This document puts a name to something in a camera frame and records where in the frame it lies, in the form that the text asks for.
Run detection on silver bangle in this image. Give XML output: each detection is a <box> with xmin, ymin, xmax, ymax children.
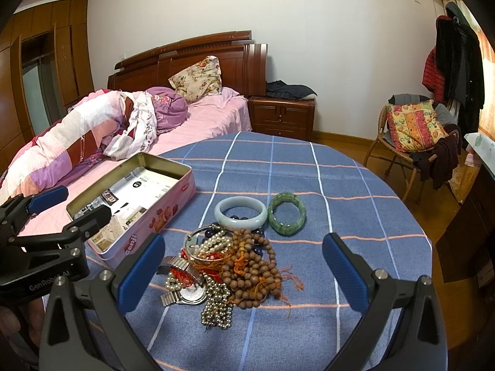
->
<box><xmin>183</xmin><ymin>223</ymin><xmax>233</xmax><ymax>263</ymax></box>

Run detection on silver metal watch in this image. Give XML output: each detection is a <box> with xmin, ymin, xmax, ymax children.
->
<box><xmin>156</xmin><ymin>256</ymin><xmax>206</xmax><ymax>307</ymax></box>

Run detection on silver ball bead chain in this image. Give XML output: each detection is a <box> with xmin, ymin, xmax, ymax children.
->
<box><xmin>200</xmin><ymin>275</ymin><xmax>234</xmax><ymax>331</ymax></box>

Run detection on red string bracelet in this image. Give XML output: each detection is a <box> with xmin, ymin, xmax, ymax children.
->
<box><xmin>169</xmin><ymin>248</ymin><xmax>229</xmax><ymax>288</ymax></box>

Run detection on white pearl bracelet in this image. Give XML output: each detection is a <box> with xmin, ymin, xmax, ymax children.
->
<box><xmin>196</xmin><ymin>231</ymin><xmax>234</xmax><ymax>258</ymax></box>

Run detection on pale jade bangle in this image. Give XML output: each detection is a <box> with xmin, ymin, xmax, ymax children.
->
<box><xmin>214</xmin><ymin>196</ymin><xmax>268</xmax><ymax>230</ymax></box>

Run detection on brown wooden bead necklace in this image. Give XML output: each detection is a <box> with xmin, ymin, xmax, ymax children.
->
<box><xmin>220</xmin><ymin>228</ymin><xmax>305</xmax><ymax>310</ymax></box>

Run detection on dark purple bead bracelet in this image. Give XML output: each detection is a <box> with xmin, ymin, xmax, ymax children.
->
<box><xmin>204</xmin><ymin>213</ymin><xmax>272</xmax><ymax>256</ymax></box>

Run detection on green jade bracelet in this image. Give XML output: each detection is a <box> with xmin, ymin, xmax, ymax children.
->
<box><xmin>267</xmin><ymin>191</ymin><xmax>307</xmax><ymax>236</ymax></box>

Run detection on person's hand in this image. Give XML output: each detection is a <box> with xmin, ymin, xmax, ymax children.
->
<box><xmin>1</xmin><ymin>298</ymin><xmax>45</xmax><ymax>361</ymax></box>

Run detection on pink tin box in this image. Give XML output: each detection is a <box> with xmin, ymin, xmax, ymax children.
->
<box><xmin>66</xmin><ymin>152</ymin><xmax>196</xmax><ymax>269</ymax></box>

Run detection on pink patchwork quilt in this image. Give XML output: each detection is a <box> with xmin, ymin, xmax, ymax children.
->
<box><xmin>1</xmin><ymin>91</ymin><xmax>157</xmax><ymax>203</ymax></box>

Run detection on purple garment on bed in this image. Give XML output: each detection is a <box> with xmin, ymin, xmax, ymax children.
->
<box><xmin>147</xmin><ymin>86</ymin><xmax>188</xmax><ymax>135</ymax></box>

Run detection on wooden wardrobe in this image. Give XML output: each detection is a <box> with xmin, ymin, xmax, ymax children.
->
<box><xmin>1</xmin><ymin>0</ymin><xmax>94</xmax><ymax>170</ymax></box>

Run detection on blue plaid tablecloth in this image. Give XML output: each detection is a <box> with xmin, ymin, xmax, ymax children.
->
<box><xmin>82</xmin><ymin>130</ymin><xmax>450</xmax><ymax>371</ymax></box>

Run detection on pink bed sheet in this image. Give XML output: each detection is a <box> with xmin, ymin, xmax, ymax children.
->
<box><xmin>21</xmin><ymin>95</ymin><xmax>252</xmax><ymax>235</ymax></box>

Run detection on floral pillow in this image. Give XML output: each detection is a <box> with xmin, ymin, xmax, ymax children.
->
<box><xmin>169</xmin><ymin>55</ymin><xmax>222</xmax><ymax>104</ymax></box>

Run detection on rattan chair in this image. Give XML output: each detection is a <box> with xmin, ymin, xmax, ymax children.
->
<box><xmin>363</xmin><ymin>94</ymin><xmax>463</xmax><ymax>204</ymax></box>

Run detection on colourful patterned cushion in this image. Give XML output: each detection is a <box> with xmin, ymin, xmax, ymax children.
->
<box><xmin>386</xmin><ymin>100</ymin><xmax>448</xmax><ymax>153</ymax></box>

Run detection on wooden bed headboard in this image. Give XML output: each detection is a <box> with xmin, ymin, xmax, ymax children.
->
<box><xmin>107</xmin><ymin>30</ymin><xmax>268</xmax><ymax>97</ymax></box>

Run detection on wooden nightstand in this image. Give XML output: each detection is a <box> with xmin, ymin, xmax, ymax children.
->
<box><xmin>247</xmin><ymin>96</ymin><xmax>316</xmax><ymax>141</ymax></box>

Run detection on dark clothes on nightstand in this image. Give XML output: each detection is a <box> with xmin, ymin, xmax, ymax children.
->
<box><xmin>266</xmin><ymin>80</ymin><xmax>317</xmax><ymax>100</ymax></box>

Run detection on hanging dark clothes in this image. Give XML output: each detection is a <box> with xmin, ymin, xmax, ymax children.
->
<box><xmin>423</xmin><ymin>2</ymin><xmax>485</xmax><ymax>136</ymax></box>

